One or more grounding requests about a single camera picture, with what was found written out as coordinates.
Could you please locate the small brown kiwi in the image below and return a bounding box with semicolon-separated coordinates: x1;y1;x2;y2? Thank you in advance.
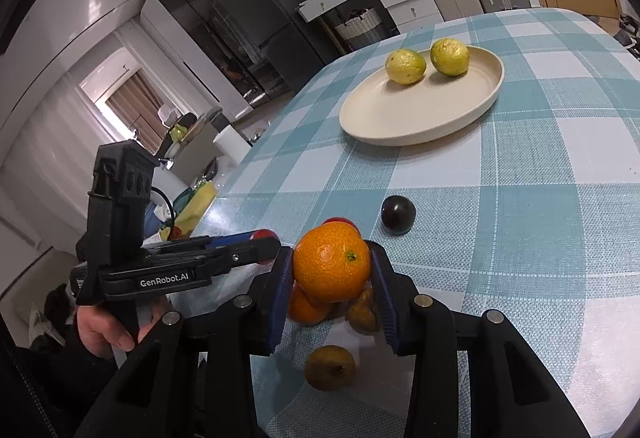
346;287;383;336
304;344;357;391

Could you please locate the red tomato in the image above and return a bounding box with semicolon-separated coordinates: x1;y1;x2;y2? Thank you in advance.
321;217;362;237
248;228;279;267

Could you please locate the person's left forearm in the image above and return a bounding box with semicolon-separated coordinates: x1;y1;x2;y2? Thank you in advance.
0;343;121;438

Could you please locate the person's left hand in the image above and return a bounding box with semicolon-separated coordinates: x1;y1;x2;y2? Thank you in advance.
75;302;170;360

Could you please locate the blue white checked tablecloth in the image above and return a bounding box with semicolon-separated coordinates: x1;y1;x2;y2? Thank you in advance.
167;7;640;438

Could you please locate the dark purple plum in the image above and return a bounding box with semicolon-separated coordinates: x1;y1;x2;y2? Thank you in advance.
381;195;418;235

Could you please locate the yellow cloth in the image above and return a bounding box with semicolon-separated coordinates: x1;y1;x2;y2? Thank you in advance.
172;182;218;234

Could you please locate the dark grey refrigerator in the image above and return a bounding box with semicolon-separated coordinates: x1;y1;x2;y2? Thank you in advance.
212;0;328;102

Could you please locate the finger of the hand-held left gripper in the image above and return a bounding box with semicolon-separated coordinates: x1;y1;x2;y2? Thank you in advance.
142;231;258;255
197;237;282;278

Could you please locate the large orange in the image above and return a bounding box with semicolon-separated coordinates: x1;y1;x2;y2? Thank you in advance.
292;222;373;304

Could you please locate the black cable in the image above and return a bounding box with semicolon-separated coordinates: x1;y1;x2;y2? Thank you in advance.
149;187;177;231

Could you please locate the small orange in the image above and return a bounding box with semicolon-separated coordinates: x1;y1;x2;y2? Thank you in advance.
287;283;332;325

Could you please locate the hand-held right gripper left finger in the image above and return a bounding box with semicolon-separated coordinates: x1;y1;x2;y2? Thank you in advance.
75;245;296;438

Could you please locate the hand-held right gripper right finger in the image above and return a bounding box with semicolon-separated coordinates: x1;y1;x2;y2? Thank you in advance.
369;241;592;438

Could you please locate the brown curtain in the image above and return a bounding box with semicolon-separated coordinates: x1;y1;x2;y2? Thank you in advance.
105;73;168;141

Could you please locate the cream oval plate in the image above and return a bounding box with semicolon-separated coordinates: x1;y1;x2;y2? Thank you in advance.
339;46;505;147

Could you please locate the yellow guava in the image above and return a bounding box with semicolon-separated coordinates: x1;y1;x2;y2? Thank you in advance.
385;49;427;86

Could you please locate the green guava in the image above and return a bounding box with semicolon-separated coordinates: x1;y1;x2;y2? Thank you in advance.
430;38;471;78

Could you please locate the white wicker basket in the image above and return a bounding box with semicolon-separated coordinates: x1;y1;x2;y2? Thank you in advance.
334;8;379;52

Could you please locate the white glass door cabinet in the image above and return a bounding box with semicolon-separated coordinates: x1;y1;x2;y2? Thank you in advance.
140;0;261;119

